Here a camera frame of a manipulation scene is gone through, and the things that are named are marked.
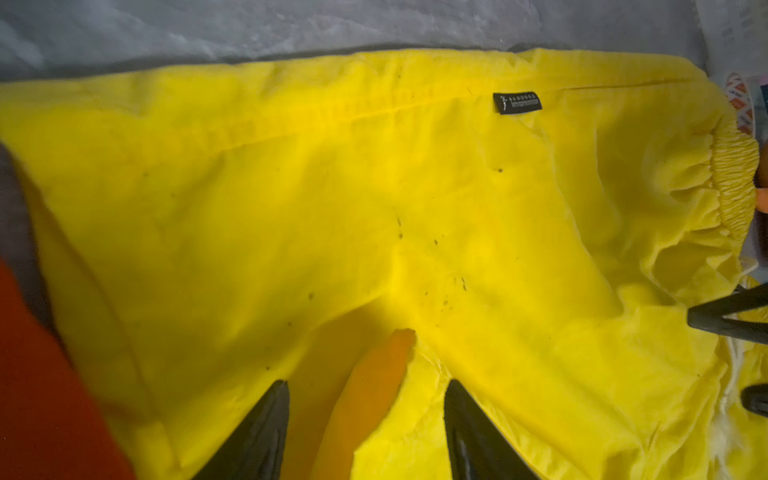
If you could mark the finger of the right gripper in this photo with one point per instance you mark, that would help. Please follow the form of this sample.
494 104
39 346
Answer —
754 399
716 316

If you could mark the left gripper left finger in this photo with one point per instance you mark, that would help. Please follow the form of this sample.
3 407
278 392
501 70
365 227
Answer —
256 447

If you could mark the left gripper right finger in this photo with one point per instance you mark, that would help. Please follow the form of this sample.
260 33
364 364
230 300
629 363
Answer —
477 449

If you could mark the yellow shorts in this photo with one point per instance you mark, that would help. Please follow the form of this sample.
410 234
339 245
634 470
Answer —
369 227

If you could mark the orange shorts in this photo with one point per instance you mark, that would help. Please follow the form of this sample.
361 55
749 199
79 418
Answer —
50 426

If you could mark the orange fish plush toy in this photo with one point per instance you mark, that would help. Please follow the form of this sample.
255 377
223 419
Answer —
762 180

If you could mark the white tape roll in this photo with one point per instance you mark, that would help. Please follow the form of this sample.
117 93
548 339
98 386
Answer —
738 96

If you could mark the white plastic basket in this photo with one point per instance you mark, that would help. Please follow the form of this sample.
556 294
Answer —
735 34

